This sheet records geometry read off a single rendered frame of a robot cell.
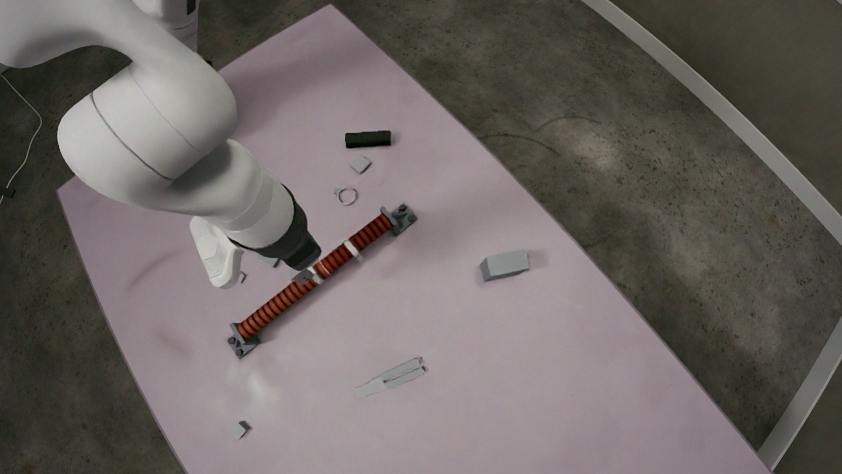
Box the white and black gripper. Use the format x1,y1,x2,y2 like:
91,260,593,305
190,172,321,290

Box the white band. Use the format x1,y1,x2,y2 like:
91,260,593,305
333,187,356,206
343,238,363,262
308,266,325,285

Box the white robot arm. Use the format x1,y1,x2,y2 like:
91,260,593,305
0,0,273,232

